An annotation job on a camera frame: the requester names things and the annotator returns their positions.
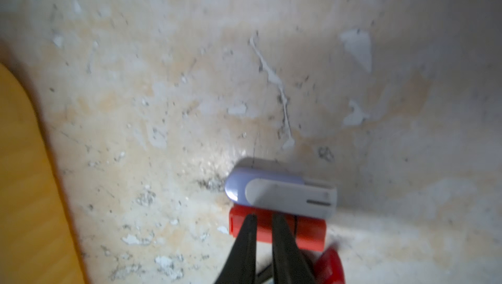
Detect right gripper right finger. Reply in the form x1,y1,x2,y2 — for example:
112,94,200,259
272,213,316,284

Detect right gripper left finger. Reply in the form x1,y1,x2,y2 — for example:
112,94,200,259
215,214,258,284

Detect red usb flash drive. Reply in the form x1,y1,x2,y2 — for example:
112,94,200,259
229,205,327,252

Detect lilac white usb drive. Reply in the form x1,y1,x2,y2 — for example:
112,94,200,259
224,168,338,220

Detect yellow plastic storage tray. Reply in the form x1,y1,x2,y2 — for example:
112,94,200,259
1,66,86,283

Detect dark red usb drive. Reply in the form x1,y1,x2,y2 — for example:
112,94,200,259
313,247,346,284

